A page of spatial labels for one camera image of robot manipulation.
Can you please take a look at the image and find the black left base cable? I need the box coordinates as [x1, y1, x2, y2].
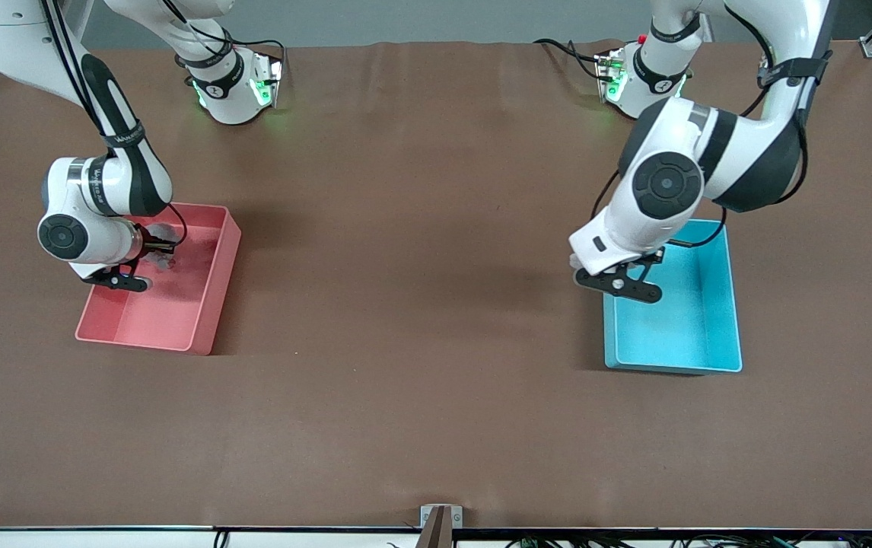
[533, 37, 606, 81]

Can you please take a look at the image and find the blue plastic box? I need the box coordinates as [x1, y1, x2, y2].
[603, 218, 743, 375]

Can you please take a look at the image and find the black right base cable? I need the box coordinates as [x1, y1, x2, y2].
[232, 36, 287, 66]

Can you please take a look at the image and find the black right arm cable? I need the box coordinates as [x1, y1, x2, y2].
[165, 201, 189, 247]

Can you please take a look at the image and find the grey plush toy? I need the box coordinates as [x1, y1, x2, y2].
[148, 223, 179, 272]

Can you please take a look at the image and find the pink plastic box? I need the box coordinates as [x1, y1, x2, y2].
[75, 202, 242, 356]

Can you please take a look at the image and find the metal table edge bracket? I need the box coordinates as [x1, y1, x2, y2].
[420, 505, 464, 548]

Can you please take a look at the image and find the black base cable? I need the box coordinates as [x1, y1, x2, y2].
[533, 37, 606, 81]
[232, 36, 287, 66]

